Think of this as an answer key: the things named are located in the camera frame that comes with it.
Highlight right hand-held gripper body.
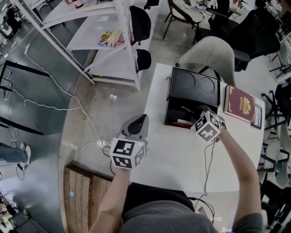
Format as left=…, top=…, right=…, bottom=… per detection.
left=190, top=108, right=227, bottom=143

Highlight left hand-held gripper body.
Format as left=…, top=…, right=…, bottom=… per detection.
left=110, top=131, right=150, bottom=170

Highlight white marker with black cap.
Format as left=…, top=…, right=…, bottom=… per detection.
left=169, top=117, right=193, bottom=126

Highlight red pen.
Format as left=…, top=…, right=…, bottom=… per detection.
left=171, top=122, right=193, bottom=129

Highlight black metal cash box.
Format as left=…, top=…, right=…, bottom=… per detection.
left=164, top=66, right=222, bottom=129

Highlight person's right forearm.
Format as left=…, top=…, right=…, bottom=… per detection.
left=213, top=128, right=265, bottom=228

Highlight person's left forearm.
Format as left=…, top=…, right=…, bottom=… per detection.
left=89, top=167, right=133, bottom=233

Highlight black mesh office chair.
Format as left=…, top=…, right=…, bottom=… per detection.
left=261, top=82, right=291, bottom=132

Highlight black office chair with headrest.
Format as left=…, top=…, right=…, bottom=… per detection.
left=206, top=0, right=231, bottom=31

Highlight white power strip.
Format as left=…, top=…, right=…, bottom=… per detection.
left=96, top=139, right=113, bottom=150

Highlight maroon hardcover book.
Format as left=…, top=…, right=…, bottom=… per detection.
left=223, top=84, right=256, bottom=124

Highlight white table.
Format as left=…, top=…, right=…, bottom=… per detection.
left=129, top=63, right=266, bottom=194

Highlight person's legs black trousers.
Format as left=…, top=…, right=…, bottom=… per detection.
left=122, top=182, right=196, bottom=219

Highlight light grey shell chair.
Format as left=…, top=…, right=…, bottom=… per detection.
left=175, top=35, right=236, bottom=87

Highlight wooden pallet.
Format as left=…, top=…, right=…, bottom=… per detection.
left=63, top=164, right=115, bottom=233

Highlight black hanging cap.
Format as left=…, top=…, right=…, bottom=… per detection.
left=135, top=48, right=152, bottom=74

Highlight person's grey shirt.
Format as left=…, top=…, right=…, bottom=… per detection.
left=121, top=200, right=265, bottom=233

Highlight grey chair with black legs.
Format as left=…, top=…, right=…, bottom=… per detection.
left=257, top=122, right=291, bottom=190

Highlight black gaming chair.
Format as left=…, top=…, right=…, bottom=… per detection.
left=194, top=6, right=281, bottom=72

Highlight beige gloves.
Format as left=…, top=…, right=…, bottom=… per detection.
left=106, top=30, right=122, bottom=47

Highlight colourful papers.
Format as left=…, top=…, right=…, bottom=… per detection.
left=98, top=30, right=129, bottom=48

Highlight dark wicker chair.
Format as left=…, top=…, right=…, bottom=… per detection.
left=162, top=0, right=206, bottom=40

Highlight white metal shelf unit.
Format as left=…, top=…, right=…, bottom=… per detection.
left=10, top=0, right=163, bottom=92

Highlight black hanging clothes bundle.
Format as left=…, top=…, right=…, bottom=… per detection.
left=143, top=0, right=161, bottom=10

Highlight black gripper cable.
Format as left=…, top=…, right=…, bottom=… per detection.
left=188, top=136, right=217, bottom=224

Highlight black picture frame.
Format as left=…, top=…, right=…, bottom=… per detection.
left=250, top=103, right=264, bottom=131

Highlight white power cable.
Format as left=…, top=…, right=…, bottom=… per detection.
left=22, top=27, right=105, bottom=147
left=9, top=87, right=101, bottom=147

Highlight black frame desk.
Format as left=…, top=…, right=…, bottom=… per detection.
left=0, top=60, right=50, bottom=137

